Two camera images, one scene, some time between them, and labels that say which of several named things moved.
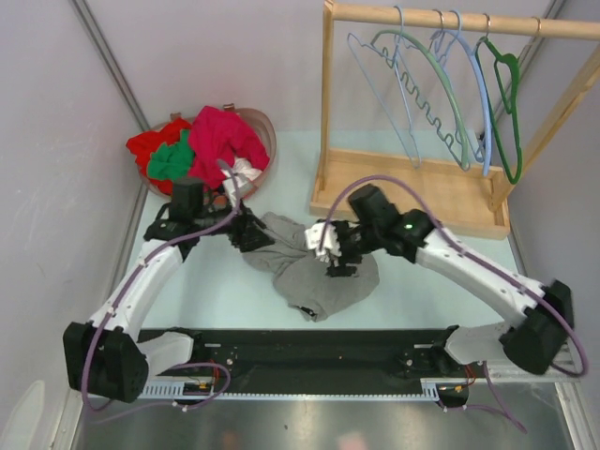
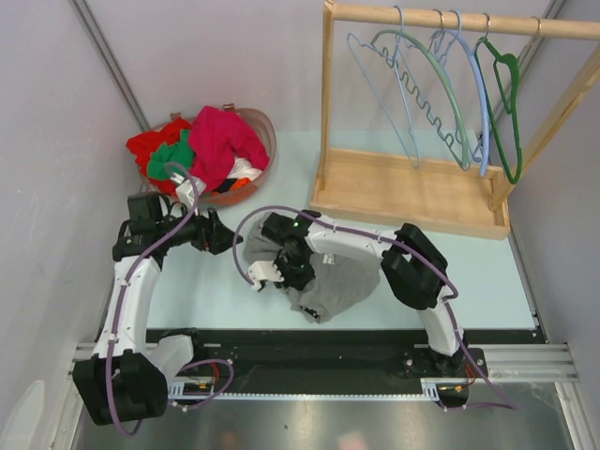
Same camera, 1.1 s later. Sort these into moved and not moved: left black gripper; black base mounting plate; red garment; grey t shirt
Moved: left black gripper
Not moved: red garment; grey t shirt; black base mounting plate
